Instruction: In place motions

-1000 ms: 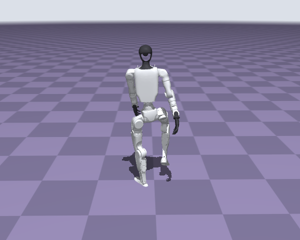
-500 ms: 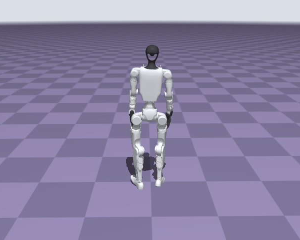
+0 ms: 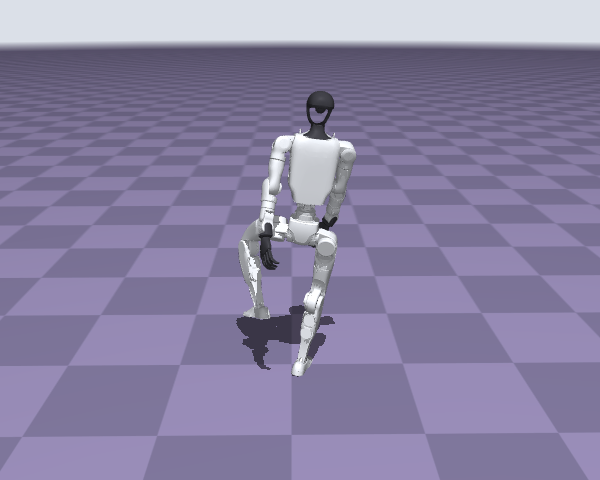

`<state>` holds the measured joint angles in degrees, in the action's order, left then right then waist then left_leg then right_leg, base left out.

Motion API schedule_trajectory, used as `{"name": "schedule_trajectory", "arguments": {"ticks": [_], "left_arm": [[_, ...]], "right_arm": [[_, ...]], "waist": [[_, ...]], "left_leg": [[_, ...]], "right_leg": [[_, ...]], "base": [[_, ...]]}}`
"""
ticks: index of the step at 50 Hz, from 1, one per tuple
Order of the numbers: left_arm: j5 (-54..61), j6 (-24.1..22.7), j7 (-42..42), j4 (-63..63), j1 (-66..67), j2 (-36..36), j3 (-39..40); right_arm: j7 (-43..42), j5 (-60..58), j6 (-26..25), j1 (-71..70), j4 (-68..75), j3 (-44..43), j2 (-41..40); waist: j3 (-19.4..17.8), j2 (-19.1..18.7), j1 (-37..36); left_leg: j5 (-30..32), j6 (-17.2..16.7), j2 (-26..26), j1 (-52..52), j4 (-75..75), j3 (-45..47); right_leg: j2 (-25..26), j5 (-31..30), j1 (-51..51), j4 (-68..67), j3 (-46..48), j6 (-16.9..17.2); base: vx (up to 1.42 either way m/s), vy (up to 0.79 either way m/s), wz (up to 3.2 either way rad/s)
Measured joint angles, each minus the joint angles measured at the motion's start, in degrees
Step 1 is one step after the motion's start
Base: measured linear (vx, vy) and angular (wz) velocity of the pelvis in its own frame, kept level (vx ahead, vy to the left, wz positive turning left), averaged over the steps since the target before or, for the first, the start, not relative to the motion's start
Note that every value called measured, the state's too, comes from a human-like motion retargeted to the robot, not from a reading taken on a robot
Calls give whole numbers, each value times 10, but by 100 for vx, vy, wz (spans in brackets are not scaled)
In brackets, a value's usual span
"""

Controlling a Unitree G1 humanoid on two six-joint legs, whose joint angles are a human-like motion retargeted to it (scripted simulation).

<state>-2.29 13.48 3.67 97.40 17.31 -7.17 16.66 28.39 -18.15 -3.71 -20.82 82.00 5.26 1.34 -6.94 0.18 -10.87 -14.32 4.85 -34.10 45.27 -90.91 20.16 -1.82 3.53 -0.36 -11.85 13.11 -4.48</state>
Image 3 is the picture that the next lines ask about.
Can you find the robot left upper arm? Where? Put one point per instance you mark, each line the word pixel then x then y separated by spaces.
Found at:
pixel 280 146

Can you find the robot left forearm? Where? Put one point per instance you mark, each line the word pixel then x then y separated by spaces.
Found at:
pixel 267 207

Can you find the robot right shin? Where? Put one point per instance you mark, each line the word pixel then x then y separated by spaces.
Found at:
pixel 309 326

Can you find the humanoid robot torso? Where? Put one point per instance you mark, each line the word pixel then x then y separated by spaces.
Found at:
pixel 312 169

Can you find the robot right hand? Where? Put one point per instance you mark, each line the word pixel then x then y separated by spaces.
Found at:
pixel 325 225

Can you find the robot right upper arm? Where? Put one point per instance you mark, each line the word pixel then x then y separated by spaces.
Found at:
pixel 344 168

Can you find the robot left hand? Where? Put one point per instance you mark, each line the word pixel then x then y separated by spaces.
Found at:
pixel 265 248

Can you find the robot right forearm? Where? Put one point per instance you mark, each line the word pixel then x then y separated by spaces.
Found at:
pixel 334 204

